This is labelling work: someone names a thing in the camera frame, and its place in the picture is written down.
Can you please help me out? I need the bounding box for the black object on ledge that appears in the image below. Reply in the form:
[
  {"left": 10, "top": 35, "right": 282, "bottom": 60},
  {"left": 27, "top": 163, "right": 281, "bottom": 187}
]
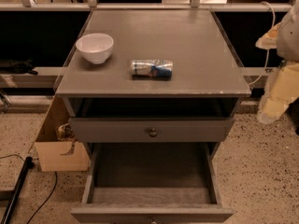
[{"left": 0, "top": 59, "right": 38, "bottom": 76}]

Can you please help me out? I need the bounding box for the black floor cable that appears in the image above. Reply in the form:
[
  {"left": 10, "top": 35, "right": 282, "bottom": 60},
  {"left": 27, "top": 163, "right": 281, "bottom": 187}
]
[{"left": 0, "top": 153, "right": 59, "bottom": 224}]

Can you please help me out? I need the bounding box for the white hanging cable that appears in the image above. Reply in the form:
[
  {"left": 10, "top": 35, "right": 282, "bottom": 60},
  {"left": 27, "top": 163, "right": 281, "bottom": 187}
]
[{"left": 248, "top": 1, "right": 277, "bottom": 87}]

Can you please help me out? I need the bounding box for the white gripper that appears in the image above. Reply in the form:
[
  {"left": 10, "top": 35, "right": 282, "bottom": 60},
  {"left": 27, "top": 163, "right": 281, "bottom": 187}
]
[{"left": 255, "top": 3, "right": 299, "bottom": 124}]

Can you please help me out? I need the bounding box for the grey wooden drawer cabinet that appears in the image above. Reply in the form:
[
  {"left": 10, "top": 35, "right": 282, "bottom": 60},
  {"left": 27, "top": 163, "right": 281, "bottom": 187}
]
[{"left": 53, "top": 8, "right": 252, "bottom": 224}]

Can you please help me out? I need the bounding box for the cardboard box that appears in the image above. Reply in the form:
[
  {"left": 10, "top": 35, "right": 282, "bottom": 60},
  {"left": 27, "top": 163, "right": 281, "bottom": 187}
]
[{"left": 35, "top": 97, "right": 90, "bottom": 172}]

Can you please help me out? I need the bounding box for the black metal bar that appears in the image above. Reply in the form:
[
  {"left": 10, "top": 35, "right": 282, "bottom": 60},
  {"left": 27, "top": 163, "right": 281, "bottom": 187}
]
[{"left": 0, "top": 156, "right": 34, "bottom": 224}]

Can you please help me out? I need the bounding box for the white ceramic bowl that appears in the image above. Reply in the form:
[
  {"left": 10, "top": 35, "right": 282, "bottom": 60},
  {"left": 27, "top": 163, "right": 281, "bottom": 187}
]
[{"left": 76, "top": 33, "right": 114, "bottom": 64}]

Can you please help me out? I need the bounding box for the grey top drawer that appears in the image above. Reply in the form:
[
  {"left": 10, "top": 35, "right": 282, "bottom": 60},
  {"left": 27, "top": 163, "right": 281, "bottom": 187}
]
[{"left": 69, "top": 118, "right": 235, "bottom": 143}]

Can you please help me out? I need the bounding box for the grey open middle drawer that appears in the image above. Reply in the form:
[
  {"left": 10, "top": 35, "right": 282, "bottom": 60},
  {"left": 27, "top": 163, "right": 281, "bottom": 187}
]
[{"left": 71, "top": 143, "right": 234, "bottom": 224}]

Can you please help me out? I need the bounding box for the silver blue redbull can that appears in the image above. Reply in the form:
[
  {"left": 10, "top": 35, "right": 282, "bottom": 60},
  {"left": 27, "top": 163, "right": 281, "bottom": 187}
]
[{"left": 130, "top": 60, "right": 173, "bottom": 77}]

